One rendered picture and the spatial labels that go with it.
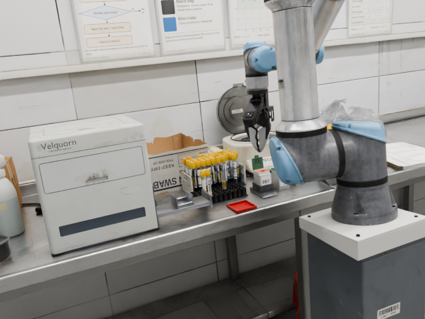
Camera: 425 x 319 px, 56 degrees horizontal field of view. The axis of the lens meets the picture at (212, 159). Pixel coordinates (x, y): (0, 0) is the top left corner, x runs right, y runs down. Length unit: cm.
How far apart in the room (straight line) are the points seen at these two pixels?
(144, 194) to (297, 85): 49
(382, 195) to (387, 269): 17
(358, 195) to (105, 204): 62
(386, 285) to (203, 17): 126
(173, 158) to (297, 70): 66
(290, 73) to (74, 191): 59
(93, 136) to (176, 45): 81
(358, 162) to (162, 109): 100
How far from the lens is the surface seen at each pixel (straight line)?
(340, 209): 100
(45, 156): 104
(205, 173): 124
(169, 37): 174
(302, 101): 90
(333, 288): 108
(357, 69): 227
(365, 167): 97
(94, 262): 109
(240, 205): 123
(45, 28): 167
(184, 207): 116
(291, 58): 90
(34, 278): 109
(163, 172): 141
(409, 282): 109
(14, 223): 130
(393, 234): 97
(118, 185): 107
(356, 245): 91
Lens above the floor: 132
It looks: 14 degrees down
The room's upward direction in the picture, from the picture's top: 6 degrees counter-clockwise
